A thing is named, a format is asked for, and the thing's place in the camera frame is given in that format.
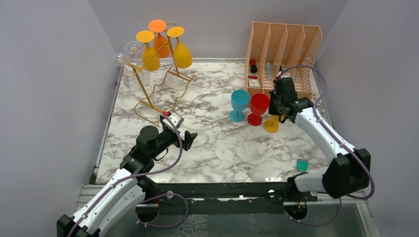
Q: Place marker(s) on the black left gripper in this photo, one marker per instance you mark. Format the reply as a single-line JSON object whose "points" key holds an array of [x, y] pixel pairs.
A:
{"points": [[188, 138]]}

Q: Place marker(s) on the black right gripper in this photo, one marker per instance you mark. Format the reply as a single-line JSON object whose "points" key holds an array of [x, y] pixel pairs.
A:
{"points": [[272, 109]]}

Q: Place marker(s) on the red plastic wine glass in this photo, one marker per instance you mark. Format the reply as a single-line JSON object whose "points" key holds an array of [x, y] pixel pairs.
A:
{"points": [[259, 104]]}

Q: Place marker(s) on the yellow front wine glass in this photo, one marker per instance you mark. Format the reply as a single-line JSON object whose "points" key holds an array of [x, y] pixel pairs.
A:
{"points": [[272, 124]]}

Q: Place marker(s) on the yellow wine glass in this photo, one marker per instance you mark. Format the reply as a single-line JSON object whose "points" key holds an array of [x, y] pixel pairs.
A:
{"points": [[150, 58], [181, 54], [272, 124]]}

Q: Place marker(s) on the blue plastic wine glass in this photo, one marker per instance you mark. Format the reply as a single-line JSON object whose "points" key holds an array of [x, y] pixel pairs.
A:
{"points": [[239, 101]]}

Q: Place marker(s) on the clear front wine glass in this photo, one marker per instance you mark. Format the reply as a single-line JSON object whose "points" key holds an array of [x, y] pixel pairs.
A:
{"points": [[121, 60]]}

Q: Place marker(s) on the clear wine glass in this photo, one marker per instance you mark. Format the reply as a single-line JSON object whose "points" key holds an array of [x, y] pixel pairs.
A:
{"points": [[121, 60], [133, 47]]}

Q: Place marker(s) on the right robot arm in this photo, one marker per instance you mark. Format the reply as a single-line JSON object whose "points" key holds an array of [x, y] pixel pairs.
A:
{"points": [[349, 167]]}

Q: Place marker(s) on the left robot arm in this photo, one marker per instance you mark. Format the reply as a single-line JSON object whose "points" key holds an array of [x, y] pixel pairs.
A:
{"points": [[129, 185]]}

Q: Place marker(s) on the orange wine glass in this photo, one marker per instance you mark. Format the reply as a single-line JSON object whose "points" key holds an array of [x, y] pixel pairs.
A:
{"points": [[160, 43]]}

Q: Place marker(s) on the white red labelled box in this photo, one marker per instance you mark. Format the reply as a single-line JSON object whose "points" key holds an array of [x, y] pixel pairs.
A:
{"points": [[253, 82]]}

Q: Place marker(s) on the light blue tube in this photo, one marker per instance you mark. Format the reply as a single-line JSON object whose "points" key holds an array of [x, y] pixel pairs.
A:
{"points": [[269, 71]]}

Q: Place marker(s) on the red black small bottle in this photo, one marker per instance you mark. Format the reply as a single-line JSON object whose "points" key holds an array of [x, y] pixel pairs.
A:
{"points": [[253, 66]]}

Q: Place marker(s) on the peach plastic file organizer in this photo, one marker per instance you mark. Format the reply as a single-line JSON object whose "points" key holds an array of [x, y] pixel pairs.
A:
{"points": [[286, 46]]}

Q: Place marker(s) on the green small block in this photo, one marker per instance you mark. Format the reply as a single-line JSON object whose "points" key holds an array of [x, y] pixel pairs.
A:
{"points": [[302, 165]]}

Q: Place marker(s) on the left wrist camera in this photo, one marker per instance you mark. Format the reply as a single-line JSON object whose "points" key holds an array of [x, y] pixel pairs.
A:
{"points": [[176, 119]]}

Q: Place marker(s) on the gold wire glass rack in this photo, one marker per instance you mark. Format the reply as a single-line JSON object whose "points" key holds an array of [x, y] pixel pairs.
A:
{"points": [[172, 70]]}

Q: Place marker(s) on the black mounting rail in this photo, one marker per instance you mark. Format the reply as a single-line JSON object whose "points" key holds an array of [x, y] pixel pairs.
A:
{"points": [[220, 198]]}

